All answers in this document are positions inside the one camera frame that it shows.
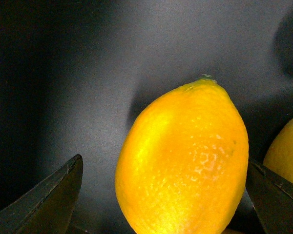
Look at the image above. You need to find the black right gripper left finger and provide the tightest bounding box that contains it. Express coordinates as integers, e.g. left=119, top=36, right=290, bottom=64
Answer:
left=0, top=155, right=83, bottom=234

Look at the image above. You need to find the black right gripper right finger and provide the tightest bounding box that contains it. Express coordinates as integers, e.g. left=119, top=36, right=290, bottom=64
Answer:
left=246, top=158, right=293, bottom=234

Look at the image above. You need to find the yellow lemon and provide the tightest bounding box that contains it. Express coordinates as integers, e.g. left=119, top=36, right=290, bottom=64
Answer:
left=263, top=118, right=293, bottom=184
left=115, top=78, right=249, bottom=234

